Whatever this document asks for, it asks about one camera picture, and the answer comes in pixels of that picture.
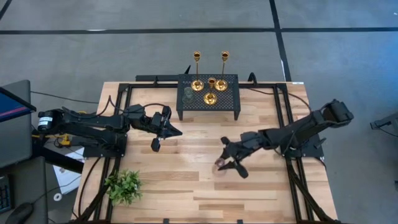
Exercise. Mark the black computer mouse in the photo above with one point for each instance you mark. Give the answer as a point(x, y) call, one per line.
point(20, 213)

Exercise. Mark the black metal table frame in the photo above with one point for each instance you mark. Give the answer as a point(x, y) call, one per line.
point(124, 93)

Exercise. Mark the black metal support beam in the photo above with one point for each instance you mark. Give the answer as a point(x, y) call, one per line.
point(59, 158)

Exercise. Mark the green ribbed glass candle holder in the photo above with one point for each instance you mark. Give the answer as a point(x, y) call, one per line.
point(188, 96)

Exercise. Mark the black keyboard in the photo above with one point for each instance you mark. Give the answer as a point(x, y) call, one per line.
point(4, 194)

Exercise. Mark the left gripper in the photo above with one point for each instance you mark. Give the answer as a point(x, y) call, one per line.
point(158, 124)

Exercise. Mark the dark grey side desk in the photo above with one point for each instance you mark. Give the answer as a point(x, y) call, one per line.
point(18, 143)

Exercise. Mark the laptop with blue screen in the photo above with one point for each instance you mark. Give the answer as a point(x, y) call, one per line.
point(12, 107)

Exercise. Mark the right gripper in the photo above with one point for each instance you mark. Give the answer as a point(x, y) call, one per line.
point(248, 143)

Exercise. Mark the small green artificial plant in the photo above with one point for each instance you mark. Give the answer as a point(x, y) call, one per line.
point(124, 188)

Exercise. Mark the short gold candlestick holder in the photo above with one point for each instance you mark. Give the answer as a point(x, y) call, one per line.
point(210, 99)

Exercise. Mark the grey equipment stand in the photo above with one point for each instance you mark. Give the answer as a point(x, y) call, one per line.
point(387, 121)

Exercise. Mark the pink ribbed glass candle holder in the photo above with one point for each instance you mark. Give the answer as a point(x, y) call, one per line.
point(218, 171)

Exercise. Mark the black mesh metal stand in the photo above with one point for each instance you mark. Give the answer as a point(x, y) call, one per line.
point(227, 101)

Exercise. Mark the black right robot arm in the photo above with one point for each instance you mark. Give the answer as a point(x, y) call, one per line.
point(304, 127)

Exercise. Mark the white tape roll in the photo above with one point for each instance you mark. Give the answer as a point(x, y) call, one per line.
point(54, 197)

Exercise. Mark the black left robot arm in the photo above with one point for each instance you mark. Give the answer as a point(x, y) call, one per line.
point(93, 124)

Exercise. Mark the white paper sheet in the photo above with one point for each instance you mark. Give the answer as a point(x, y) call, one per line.
point(66, 179)

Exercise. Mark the tall gold candlestick holder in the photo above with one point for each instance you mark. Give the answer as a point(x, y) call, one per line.
point(197, 85)
point(221, 85)

